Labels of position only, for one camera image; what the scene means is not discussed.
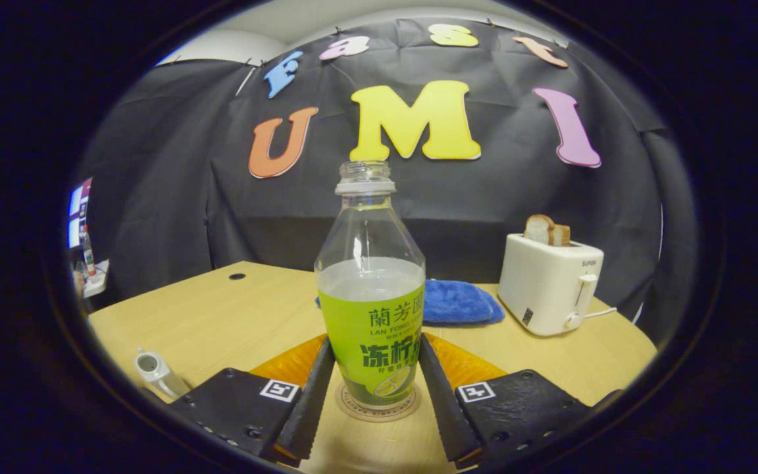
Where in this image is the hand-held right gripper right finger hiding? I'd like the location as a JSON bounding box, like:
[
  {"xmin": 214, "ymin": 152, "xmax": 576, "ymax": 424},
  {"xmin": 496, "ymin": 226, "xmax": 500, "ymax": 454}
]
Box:
[{"xmin": 418, "ymin": 332, "xmax": 595, "ymax": 469}]

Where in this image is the white side table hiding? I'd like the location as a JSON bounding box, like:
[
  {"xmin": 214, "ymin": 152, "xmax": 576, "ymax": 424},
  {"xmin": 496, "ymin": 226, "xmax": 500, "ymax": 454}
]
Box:
[{"xmin": 83, "ymin": 259, "xmax": 110, "ymax": 298}]

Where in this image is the blue towel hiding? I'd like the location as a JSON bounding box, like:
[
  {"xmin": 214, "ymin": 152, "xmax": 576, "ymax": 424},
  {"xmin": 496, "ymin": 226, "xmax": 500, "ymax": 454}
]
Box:
[{"xmin": 315, "ymin": 278, "xmax": 506, "ymax": 327}]

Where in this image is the computer monitor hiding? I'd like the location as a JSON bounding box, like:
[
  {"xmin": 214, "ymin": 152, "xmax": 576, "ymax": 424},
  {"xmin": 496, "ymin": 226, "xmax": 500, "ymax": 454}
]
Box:
[{"xmin": 67, "ymin": 176, "xmax": 93, "ymax": 250}]

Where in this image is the red cap plastic bottle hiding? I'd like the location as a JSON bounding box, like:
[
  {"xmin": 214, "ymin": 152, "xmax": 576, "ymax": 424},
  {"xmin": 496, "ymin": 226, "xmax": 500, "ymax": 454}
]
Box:
[{"xmin": 82, "ymin": 225, "xmax": 97, "ymax": 277}]

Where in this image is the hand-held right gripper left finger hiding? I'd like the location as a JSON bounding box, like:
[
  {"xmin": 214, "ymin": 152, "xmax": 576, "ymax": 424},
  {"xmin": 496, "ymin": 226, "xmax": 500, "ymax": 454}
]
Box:
[{"xmin": 168, "ymin": 334, "xmax": 337, "ymax": 468}]

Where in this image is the black backdrop cloth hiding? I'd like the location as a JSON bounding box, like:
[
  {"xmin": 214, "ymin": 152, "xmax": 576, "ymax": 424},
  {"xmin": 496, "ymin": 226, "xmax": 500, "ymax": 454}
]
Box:
[{"xmin": 70, "ymin": 16, "xmax": 699, "ymax": 343}]

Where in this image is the clear green label water bottle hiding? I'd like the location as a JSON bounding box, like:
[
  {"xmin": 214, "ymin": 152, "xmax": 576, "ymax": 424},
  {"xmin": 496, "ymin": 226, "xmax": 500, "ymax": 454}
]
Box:
[{"xmin": 314, "ymin": 160, "xmax": 427, "ymax": 407}]

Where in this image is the round brown coaster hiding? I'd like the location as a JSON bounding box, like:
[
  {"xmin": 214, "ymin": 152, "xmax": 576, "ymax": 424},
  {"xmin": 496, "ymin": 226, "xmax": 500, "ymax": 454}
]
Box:
[{"xmin": 335, "ymin": 381, "xmax": 422, "ymax": 423}]

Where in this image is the white toaster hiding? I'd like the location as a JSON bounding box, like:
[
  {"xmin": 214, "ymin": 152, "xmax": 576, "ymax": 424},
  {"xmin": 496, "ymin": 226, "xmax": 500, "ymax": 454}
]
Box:
[{"xmin": 497, "ymin": 232, "xmax": 605, "ymax": 337}]

